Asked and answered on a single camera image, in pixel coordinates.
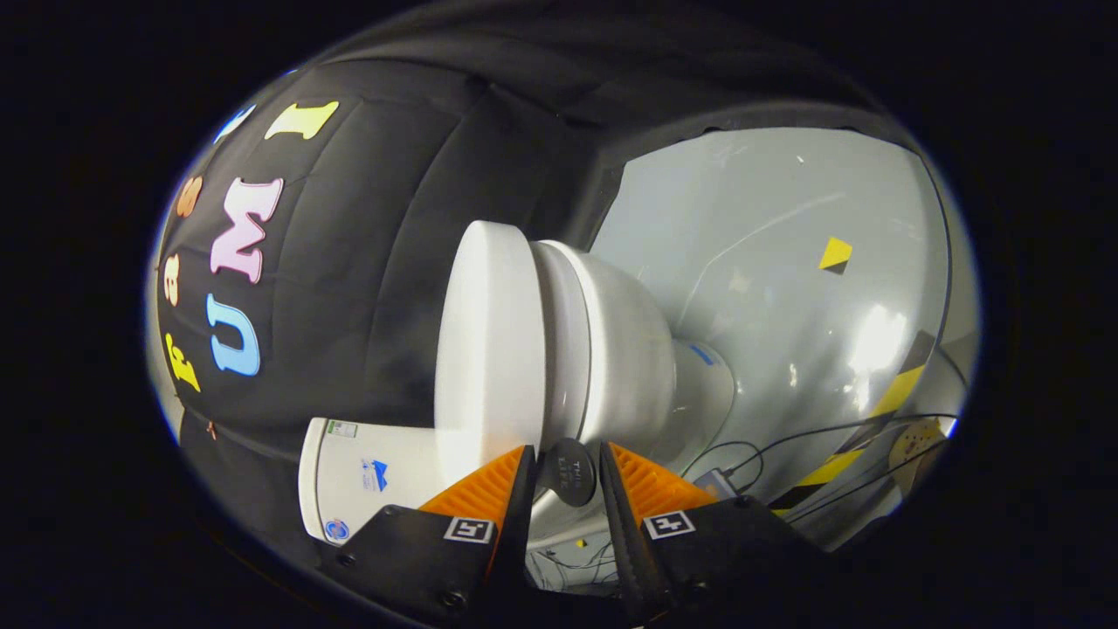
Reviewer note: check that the white toilet tank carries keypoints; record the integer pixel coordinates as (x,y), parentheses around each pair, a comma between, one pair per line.
(367,476)

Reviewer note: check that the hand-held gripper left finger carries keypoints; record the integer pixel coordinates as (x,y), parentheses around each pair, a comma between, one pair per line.
(520,524)

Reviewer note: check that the small yellow black floor sticker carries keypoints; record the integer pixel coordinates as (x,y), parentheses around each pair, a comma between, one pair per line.
(836,253)

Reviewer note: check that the white toilet bowl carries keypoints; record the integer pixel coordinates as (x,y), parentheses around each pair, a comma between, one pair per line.
(620,349)

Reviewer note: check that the black backdrop cloth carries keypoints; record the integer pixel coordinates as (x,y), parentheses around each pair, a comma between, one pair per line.
(367,262)

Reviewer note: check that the small grey box device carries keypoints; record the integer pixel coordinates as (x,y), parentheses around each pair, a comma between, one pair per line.
(714,483)

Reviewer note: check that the black round lid pull tab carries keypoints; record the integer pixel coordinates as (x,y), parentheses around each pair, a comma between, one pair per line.
(568,476)

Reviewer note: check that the yellow black floor tape strip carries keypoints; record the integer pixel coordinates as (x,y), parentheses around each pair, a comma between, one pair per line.
(895,393)

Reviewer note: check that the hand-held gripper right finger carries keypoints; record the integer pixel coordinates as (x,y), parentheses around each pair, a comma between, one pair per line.
(618,524)

